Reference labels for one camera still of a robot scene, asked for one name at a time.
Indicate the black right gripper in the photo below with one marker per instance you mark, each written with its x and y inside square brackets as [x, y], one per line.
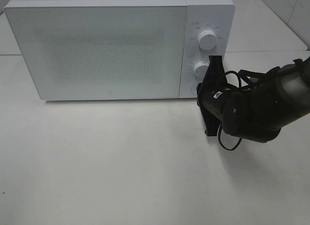
[213, 94]

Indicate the white round door button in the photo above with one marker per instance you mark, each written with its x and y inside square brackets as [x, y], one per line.
[193, 90]

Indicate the white round knob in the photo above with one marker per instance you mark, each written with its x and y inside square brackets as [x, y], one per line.
[207, 39]
[199, 69]

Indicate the white microwave door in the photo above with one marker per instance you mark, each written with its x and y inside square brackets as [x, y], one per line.
[101, 52]

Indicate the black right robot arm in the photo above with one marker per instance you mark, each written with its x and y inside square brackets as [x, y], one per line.
[250, 105]

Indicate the white microwave oven body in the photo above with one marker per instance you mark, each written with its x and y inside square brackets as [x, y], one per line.
[200, 14]

